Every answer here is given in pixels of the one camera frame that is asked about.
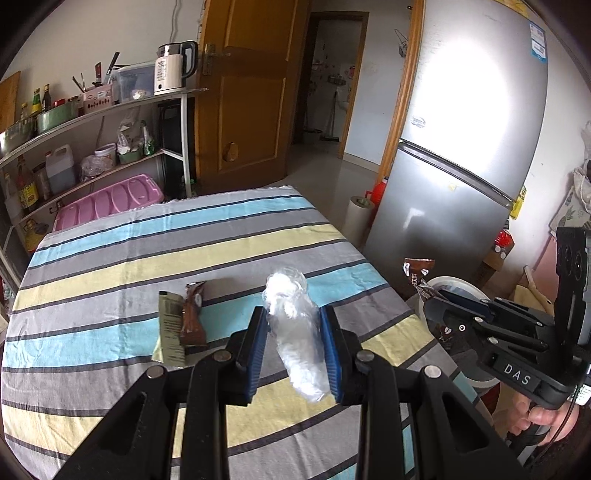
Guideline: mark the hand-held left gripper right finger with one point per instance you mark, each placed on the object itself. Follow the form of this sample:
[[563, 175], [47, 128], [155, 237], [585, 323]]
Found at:
[[330, 350]]

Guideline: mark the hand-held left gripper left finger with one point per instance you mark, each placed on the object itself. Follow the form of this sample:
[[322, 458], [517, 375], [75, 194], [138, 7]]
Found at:
[[256, 350]]

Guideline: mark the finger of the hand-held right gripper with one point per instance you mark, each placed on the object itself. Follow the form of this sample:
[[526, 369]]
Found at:
[[466, 304], [448, 316]]

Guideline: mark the white trash bin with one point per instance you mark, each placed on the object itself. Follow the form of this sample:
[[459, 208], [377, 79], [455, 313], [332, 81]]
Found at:
[[461, 286]]

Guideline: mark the clear plastic bag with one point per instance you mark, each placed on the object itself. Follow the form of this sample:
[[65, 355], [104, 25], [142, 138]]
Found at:
[[295, 341]]

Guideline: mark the brown snack wrapper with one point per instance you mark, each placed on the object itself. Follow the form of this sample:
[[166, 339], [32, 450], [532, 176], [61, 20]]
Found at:
[[191, 323], [418, 272]]

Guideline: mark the olive green wrapper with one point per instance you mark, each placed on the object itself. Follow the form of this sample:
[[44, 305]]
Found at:
[[168, 323]]

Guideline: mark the person's right hand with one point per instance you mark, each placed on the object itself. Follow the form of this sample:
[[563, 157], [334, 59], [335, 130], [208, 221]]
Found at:
[[549, 417]]

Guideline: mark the yellow pineapple cloth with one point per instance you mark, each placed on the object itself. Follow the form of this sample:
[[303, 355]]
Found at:
[[526, 295]]

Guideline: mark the cardboard box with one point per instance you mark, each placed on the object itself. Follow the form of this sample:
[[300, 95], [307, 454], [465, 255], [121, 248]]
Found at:
[[496, 263]]

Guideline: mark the red bag in box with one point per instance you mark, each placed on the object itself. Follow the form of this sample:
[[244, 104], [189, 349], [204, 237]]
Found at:
[[504, 241]]

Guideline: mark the white paper roll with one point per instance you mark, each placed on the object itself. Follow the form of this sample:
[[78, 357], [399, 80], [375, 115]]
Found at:
[[358, 221]]

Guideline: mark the red bottle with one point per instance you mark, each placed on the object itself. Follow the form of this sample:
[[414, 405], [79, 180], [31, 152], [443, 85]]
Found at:
[[381, 196]]

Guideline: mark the striped tablecloth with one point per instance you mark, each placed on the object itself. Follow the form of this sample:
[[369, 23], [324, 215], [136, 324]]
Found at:
[[138, 258]]

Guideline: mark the silver refrigerator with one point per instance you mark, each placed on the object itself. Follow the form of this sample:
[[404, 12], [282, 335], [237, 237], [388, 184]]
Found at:
[[452, 138]]

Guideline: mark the pink plastic tub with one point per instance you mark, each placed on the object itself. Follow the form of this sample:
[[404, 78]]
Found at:
[[106, 203]]

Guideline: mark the metal shelf rack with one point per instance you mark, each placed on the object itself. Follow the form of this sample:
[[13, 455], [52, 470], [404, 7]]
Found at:
[[184, 138]]

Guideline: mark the wooden door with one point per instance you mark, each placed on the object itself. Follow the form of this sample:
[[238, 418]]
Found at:
[[249, 115]]

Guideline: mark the green bottle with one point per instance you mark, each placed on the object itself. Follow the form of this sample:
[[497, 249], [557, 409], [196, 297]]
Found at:
[[147, 141]]

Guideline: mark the small white bucket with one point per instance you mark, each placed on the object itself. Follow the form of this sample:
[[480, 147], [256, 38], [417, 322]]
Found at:
[[105, 156]]

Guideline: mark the dark oil jug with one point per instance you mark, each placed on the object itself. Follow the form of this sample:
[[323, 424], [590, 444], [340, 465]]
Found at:
[[61, 170]]

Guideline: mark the sauce bottle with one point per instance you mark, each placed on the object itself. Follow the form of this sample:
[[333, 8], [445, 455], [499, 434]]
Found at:
[[27, 189]]

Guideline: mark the white electric kettle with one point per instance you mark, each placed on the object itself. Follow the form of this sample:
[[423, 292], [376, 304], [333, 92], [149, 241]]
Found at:
[[171, 69]]

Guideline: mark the clear storage box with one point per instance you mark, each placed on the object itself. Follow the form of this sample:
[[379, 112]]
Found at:
[[134, 83]]

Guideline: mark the pink utensil basket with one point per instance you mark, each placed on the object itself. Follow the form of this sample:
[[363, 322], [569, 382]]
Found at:
[[97, 99]]

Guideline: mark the green enamel basin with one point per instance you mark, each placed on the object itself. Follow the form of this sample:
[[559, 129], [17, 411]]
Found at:
[[57, 117]]

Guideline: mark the steel basin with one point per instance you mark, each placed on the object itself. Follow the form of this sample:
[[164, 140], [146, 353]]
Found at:
[[16, 138]]

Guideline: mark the wooden cutting board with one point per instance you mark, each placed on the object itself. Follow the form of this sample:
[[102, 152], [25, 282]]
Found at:
[[9, 101]]

